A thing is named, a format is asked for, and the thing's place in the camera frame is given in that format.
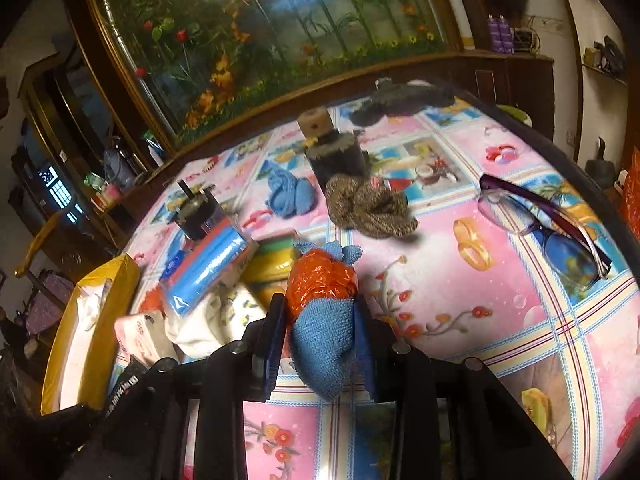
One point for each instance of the black snack packet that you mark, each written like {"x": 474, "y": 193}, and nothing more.
{"x": 122, "y": 385}

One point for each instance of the dark knit cloth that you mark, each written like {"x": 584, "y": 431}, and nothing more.
{"x": 400, "y": 97}

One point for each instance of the yellow green sponge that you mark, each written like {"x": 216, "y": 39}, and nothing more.
{"x": 272, "y": 256}

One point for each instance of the carved wooden chair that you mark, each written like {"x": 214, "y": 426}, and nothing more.
{"x": 35, "y": 245}

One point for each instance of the purple floral tablecloth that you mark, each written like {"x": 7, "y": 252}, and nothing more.
{"x": 45, "y": 305}

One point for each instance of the pale tissue pack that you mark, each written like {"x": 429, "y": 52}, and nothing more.
{"x": 142, "y": 335}

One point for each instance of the green bowl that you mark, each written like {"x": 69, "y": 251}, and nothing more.
{"x": 515, "y": 114}

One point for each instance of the glass panel with artificial flowers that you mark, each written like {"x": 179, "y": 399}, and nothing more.
{"x": 300, "y": 25}

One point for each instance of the black motor with wooden block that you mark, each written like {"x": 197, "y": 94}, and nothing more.
{"x": 332, "y": 152}

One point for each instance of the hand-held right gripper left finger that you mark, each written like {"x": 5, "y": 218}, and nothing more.
{"x": 272, "y": 360}

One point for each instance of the white printed cloth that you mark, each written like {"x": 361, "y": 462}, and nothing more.
{"x": 220, "y": 320}

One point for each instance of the black motor with shaft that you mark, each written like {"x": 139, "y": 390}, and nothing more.
{"x": 197, "y": 215}

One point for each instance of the purple eyeglasses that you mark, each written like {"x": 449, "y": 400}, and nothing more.
{"x": 567, "y": 257}

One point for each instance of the yellow taped cardboard box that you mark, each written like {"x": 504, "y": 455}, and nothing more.
{"x": 112, "y": 300}

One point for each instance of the light blue towel cloth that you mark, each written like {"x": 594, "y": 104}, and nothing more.
{"x": 290, "y": 190}

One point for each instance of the zip bag of blue orange rolls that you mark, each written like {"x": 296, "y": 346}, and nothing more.
{"x": 210, "y": 270}

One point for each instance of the orange plastic bag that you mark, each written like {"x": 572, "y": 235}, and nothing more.
{"x": 320, "y": 280}

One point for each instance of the white bottle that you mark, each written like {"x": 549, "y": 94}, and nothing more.
{"x": 152, "y": 150}

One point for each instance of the blue thermos jug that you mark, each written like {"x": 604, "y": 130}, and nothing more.
{"x": 117, "y": 162}

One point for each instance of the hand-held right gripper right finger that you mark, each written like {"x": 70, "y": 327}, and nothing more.
{"x": 362, "y": 355}

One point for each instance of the brown knit cloth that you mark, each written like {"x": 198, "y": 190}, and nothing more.
{"x": 370, "y": 205}

